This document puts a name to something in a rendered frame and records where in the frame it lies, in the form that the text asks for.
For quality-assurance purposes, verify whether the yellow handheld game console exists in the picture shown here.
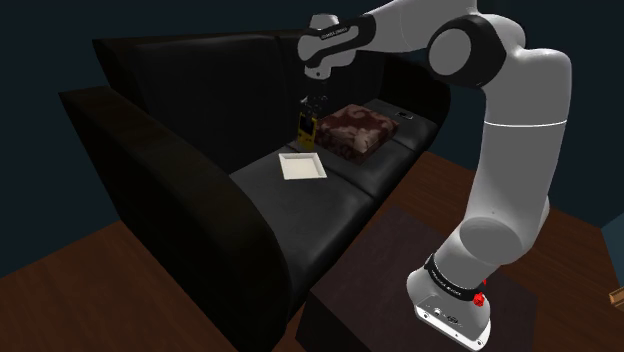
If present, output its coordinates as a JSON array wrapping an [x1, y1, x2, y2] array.
[[296, 110, 320, 152]]

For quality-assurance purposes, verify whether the red patterned cushion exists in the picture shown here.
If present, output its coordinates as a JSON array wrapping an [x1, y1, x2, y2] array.
[[313, 103, 400, 166]]

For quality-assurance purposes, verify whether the white square plate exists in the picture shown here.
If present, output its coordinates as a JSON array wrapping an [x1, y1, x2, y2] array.
[[277, 151, 329, 182]]

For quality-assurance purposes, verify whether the black leather sofa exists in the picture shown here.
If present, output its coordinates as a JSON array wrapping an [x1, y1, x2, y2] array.
[[58, 30, 453, 352]]

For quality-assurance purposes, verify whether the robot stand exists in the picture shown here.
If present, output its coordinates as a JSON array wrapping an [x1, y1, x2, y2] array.
[[295, 204, 539, 352]]

